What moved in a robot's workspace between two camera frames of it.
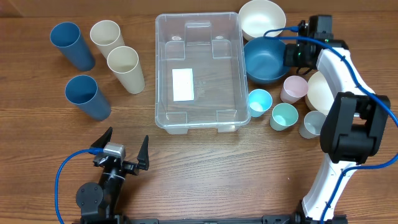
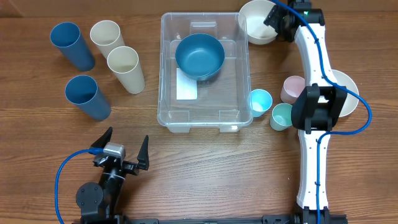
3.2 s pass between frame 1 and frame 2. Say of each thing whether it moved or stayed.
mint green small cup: stayed
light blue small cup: stayed
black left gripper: stayed
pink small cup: stayed
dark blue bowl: moved
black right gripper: moved
